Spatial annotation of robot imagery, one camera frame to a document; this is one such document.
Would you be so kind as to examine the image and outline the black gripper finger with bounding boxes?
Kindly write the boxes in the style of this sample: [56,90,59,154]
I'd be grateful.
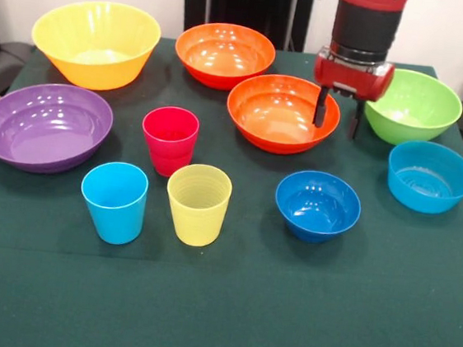
[311,85,332,129]
[347,99,365,141]

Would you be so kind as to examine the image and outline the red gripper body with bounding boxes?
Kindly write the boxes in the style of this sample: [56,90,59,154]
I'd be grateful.
[310,44,397,105]

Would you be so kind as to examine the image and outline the orange bowl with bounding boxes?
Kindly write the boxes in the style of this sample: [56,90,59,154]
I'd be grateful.
[171,17,279,96]
[222,69,345,160]

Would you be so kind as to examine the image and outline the light green bowl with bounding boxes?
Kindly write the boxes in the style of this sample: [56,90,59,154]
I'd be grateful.
[360,65,463,152]

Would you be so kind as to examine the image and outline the dark blue bowl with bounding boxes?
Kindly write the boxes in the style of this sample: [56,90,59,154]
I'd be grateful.
[270,166,365,249]

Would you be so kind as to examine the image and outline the light blue bowl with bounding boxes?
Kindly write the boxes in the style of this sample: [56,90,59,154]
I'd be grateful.
[383,137,463,218]

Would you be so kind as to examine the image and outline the yellow-green cup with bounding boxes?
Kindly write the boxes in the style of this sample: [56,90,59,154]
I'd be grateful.
[161,161,236,251]

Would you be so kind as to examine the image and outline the red cup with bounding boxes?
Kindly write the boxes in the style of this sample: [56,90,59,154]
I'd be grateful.
[136,103,203,181]

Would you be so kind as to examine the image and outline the dark green tablecloth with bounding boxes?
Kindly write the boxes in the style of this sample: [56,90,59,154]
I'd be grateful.
[0,19,463,347]

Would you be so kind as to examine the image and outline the large yellow bowl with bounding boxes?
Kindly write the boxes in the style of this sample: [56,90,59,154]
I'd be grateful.
[26,0,166,97]

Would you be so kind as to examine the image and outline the light blue cup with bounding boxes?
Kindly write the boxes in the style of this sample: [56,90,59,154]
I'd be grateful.
[74,158,152,249]

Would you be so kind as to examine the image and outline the purple bowl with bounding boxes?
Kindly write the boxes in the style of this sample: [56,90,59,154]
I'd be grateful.
[0,77,118,181]

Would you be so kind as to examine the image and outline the black chair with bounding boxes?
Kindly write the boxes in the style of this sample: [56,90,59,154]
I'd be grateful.
[0,39,36,103]

